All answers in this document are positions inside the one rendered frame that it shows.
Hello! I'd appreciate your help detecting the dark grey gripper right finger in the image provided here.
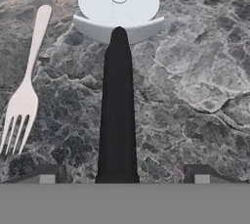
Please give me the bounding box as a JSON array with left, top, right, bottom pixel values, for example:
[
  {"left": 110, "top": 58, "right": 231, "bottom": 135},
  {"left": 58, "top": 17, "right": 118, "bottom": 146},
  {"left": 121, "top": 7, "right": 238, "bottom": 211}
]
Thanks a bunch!
[{"left": 183, "top": 163, "right": 246, "bottom": 184}]

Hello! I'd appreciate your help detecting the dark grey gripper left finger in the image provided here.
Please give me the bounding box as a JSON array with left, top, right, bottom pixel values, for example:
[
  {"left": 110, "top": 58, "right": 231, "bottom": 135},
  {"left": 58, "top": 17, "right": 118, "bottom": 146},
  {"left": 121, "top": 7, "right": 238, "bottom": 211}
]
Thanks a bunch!
[{"left": 5, "top": 163, "right": 67, "bottom": 184}]

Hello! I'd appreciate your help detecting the pale fork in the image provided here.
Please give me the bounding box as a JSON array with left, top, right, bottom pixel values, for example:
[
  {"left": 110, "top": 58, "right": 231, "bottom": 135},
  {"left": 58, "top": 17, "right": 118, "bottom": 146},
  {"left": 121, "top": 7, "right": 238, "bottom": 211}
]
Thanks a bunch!
[{"left": 0, "top": 4, "right": 53, "bottom": 157}]

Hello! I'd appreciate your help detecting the black-handled white pizza cutter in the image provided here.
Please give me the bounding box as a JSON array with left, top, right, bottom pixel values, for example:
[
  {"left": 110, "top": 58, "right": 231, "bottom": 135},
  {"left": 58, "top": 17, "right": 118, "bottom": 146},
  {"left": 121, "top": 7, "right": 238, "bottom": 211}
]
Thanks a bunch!
[{"left": 72, "top": 0, "right": 166, "bottom": 184}]

